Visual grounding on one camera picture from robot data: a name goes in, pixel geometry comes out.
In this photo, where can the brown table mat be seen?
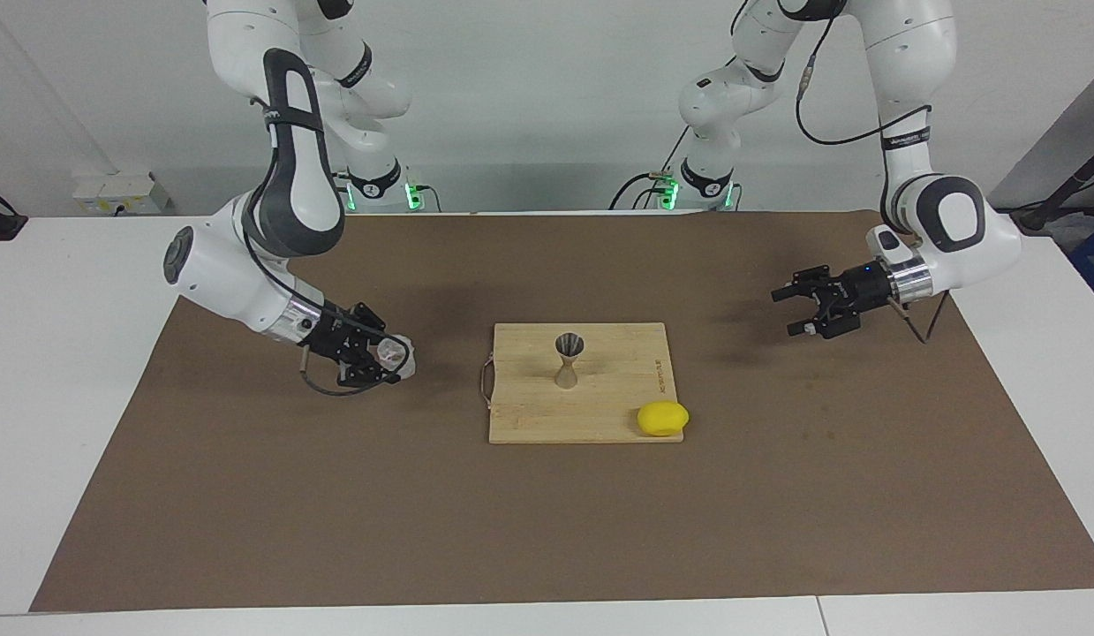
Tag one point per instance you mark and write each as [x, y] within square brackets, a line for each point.
[335, 530]

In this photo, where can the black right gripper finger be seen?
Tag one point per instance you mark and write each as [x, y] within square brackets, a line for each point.
[368, 318]
[365, 373]

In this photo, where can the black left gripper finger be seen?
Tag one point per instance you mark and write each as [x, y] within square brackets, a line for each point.
[825, 325]
[807, 283]

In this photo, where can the white power strip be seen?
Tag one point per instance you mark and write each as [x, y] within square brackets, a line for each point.
[114, 194]

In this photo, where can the small clear glass cup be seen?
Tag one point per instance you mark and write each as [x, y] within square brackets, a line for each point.
[396, 358]

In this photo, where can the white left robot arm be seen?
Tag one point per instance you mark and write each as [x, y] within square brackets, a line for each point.
[909, 53]

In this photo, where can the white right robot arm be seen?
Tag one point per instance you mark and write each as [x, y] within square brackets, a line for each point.
[290, 177]

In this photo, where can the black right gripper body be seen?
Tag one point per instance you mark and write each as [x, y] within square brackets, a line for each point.
[335, 337]

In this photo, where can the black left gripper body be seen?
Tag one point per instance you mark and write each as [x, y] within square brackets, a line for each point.
[864, 296]

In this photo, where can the black stand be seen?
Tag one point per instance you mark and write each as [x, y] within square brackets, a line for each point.
[1063, 190]

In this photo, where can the steel double jigger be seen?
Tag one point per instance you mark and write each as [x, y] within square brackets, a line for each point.
[569, 349]

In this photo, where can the yellow lemon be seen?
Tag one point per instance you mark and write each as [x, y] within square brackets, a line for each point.
[663, 419]

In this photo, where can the bamboo cutting board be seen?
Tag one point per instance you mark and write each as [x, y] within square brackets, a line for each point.
[529, 397]

